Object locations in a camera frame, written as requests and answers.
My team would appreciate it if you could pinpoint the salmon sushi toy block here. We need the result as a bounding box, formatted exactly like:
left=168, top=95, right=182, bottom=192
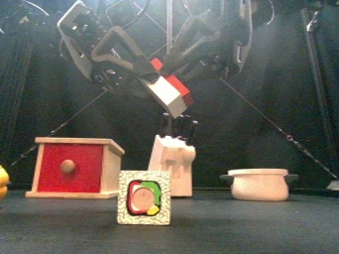
left=137, top=58, right=196, bottom=119

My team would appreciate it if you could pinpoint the wooden box with drawer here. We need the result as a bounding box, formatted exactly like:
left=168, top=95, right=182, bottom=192
left=24, top=136, right=127, bottom=200

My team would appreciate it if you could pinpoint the red drawer with wooden knob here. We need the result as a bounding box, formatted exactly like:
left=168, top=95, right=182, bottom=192
left=37, top=143, right=104, bottom=193

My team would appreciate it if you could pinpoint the wooden knife block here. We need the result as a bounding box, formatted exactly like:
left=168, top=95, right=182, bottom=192
left=147, top=134, right=199, bottom=198

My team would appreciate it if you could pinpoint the maki roll toy block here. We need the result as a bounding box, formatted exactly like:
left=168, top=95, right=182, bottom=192
left=115, top=170, right=174, bottom=227

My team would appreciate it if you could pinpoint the white toy pot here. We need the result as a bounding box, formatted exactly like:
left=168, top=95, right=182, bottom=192
left=219, top=168, right=300, bottom=202

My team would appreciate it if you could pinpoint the yellow toy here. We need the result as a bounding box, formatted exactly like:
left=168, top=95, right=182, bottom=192
left=0, top=165, right=12, bottom=200

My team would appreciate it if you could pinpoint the metal frame pole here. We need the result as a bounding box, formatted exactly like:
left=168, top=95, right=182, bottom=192
left=166, top=0, right=175, bottom=57

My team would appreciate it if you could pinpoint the black handled toy knife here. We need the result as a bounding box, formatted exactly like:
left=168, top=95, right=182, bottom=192
left=174, top=114, right=187, bottom=139
left=159, top=112, right=172, bottom=139
left=187, top=120, right=200, bottom=147

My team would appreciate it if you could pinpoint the diagonal brace cable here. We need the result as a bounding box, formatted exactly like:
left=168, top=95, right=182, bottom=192
left=7, top=89, right=109, bottom=168
left=219, top=78, right=339, bottom=182

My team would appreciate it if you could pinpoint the black frame pole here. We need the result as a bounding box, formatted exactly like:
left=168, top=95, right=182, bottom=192
left=300, top=7, right=339, bottom=175

